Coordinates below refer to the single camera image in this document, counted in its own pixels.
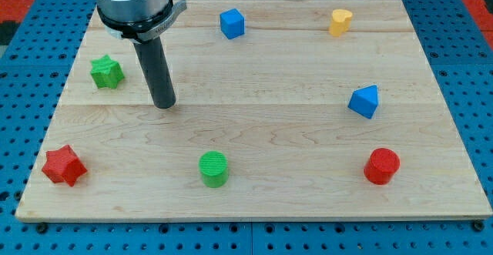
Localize red star block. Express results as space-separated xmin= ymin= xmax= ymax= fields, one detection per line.
xmin=42 ymin=145 xmax=88 ymax=187

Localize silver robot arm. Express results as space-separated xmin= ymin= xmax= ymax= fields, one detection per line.
xmin=95 ymin=0 xmax=187 ymax=109

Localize green cylinder block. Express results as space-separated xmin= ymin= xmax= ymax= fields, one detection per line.
xmin=198 ymin=151 xmax=229 ymax=188

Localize green star block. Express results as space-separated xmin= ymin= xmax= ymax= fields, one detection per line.
xmin=90 ymin=55 xmax=125 ymax=89

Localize yellow heart block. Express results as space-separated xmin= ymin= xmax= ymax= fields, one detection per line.
xmin=328 ymin=9 xmax=353 ymax=37

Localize blue cube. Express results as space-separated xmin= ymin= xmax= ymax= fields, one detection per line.
xmin=220 ymin=8 xmax=245 ymax=39

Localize red cylinder block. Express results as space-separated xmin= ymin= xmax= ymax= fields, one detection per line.
xmin=364 ymin=148 xmax=401 ymax=185

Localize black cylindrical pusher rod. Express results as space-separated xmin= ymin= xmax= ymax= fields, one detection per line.
xmin=134 ymin=38 xmax=176 ymax=109

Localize blue triangular prism block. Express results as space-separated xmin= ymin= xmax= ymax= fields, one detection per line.
xmin=347 ymin=85 xmax=379 ymax=119

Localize light wooden board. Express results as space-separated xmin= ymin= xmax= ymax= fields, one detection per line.
xmin=16 ymin=0 xmax=492 ymax=223

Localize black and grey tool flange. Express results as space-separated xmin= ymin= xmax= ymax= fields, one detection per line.
xmin=96 ymin=0 xmax=187 ymax=44

